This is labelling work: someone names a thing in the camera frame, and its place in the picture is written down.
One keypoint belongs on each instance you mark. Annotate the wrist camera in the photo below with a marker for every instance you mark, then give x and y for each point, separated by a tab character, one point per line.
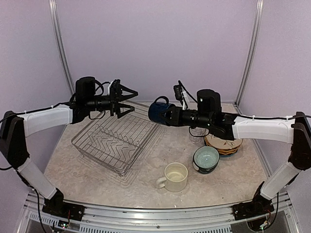
181	95
113	86

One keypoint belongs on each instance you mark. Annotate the cream bird pattern plate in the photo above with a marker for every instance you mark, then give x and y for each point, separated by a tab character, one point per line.
223	144

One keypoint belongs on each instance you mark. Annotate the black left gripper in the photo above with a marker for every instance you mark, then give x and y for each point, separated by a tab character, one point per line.
114	104

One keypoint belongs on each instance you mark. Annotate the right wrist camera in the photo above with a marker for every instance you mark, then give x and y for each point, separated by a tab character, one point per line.
181	95

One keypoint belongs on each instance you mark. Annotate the wire dish rack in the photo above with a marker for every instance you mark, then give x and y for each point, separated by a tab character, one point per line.
116	143

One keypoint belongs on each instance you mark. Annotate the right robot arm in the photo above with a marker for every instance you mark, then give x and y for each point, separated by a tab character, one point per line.
293	130

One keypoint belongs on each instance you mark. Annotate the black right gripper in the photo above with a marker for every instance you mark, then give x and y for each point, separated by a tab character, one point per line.
176	117

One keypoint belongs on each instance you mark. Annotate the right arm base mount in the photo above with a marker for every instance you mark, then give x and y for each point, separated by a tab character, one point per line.
256	207

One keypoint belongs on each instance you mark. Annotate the yellow dotted plate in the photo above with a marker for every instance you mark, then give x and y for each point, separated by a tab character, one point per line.
230	149
224	147

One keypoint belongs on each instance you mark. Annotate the white ceramic mug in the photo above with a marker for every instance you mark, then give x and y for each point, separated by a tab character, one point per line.
175	178

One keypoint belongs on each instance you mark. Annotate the navy white bowl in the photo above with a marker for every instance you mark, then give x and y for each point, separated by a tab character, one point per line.
205	168

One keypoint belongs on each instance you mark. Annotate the aluminium frame post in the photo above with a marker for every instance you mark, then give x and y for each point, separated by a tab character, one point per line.
60	44
251	51

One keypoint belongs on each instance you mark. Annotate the left aluminium frame post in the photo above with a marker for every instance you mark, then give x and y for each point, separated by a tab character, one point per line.
60	44

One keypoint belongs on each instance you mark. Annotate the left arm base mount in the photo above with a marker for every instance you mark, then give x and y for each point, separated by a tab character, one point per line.
56	206

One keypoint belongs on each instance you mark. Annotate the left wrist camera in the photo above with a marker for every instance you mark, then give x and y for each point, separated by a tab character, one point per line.
113	86

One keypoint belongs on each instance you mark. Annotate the clear glass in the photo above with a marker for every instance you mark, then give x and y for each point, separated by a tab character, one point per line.
197	132
196	139

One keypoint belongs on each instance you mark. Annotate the right aluminium frame post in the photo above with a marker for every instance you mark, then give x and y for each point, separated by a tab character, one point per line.
251	51

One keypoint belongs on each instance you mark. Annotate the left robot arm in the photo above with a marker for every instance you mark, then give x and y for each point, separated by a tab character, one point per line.
16	127

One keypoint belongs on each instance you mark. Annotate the blue dotted plate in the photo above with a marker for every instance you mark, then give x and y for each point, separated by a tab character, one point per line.
226	153

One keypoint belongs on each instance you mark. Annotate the aluminium front rail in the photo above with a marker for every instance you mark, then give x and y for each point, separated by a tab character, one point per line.
108	219

